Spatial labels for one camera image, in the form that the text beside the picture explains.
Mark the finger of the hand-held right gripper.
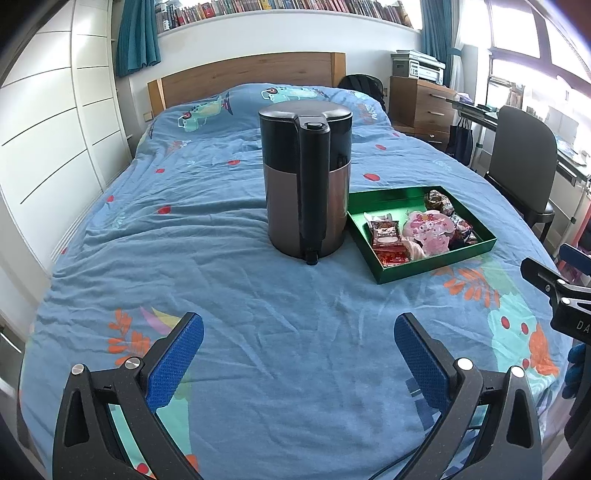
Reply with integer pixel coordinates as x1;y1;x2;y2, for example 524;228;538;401
520;257;591;303
560;244;591;274

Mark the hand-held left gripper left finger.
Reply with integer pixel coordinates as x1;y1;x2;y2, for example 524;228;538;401
52;312;205;480

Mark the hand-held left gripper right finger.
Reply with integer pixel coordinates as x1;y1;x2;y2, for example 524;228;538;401
393;312;543;480

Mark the green tray box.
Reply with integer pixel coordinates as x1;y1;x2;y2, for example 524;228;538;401
346;185;498;285

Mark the long red snack packet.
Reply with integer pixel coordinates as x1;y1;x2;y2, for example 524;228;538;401
364;211;411;269

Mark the pink cartoon snack packet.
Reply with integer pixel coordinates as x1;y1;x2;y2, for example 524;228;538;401
402;210;455;254

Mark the brown chip bag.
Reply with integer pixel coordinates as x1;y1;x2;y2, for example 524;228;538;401
424;189;458;217

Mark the person's right hand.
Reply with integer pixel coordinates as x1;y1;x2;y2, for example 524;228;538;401
562;344;591;398

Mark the black chair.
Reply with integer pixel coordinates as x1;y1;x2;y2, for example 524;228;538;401
483;105;558;243

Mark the dark blue shopping bag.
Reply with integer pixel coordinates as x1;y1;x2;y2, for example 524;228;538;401
445;117;476;162

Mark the glass desk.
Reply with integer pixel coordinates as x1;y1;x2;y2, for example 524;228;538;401
452;99;591;185

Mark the black and brown electric kettle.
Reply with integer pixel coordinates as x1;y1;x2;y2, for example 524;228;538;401
259;102;354;267

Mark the wooden dresser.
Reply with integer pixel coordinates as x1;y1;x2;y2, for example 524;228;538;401
389;76;458;153

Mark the window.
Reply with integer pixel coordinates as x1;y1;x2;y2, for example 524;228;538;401
485;0;591;153

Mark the white printer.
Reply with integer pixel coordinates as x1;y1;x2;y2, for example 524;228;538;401
391;50;446;86

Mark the teal curtain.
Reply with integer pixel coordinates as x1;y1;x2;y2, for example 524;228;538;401
115;0;162;78
419;0;462;88

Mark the black backpack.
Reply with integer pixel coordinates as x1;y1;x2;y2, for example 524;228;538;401
338;74;387;114

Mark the white wardrobe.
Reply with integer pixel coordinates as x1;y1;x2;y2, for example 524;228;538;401
0;0;134;278

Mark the wooden headboard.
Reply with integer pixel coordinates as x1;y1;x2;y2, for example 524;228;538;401
147;52;347;118

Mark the row of books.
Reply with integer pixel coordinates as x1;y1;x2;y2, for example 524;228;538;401
154;0;414;34

